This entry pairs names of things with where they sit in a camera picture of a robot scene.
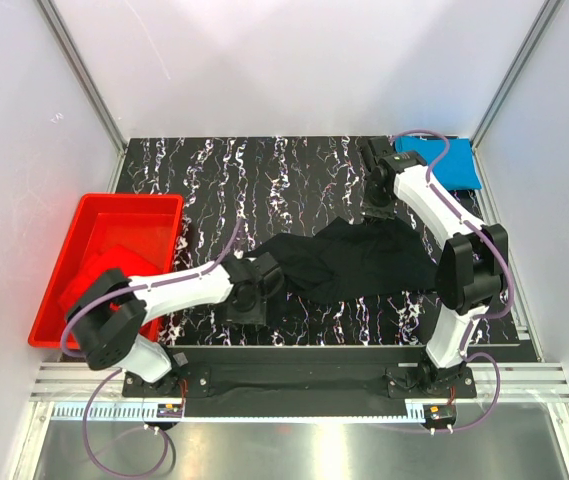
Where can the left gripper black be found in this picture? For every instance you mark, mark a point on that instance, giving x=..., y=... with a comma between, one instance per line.
x=255, y=316

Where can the red plastic bin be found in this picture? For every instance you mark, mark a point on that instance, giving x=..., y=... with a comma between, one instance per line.
x=148, y=224

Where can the white cable duct strip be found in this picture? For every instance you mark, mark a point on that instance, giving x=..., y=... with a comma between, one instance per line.
x=139, y=411

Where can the connector board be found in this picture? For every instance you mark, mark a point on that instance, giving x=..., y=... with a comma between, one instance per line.
x=172, y=410
x=445, y=414

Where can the left aluminium frame post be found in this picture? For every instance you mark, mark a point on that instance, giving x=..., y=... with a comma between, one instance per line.
x=63, y=37

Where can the right aluminium frame post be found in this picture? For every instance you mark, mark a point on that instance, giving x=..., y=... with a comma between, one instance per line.
x=527, y=48

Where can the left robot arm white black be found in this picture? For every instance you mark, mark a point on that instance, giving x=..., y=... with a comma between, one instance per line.
x=107, y=319

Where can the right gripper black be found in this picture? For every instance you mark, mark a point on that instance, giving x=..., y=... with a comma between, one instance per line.
x=369, y=210

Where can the right connector board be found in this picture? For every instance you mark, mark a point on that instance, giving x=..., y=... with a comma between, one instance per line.
x=445, y=414

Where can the black t shirt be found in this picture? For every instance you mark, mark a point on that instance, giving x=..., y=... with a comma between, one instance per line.
x=346, y=261

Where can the red t shirt in bin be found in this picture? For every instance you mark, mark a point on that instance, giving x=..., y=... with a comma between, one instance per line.
x=118, y=256

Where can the aluminium frame post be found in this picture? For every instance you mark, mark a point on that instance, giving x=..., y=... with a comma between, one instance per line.
x=63, y=37
x=527, y=48

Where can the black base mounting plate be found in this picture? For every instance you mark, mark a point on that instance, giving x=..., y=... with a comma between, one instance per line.
x=295, y=382

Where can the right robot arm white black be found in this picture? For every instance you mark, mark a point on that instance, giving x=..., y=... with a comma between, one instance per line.
x=472, y=271

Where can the folded blue t shirt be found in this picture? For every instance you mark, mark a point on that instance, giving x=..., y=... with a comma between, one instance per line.
x=455, y=171

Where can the left connector board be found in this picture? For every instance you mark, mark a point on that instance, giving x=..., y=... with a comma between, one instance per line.
x=172, y=410

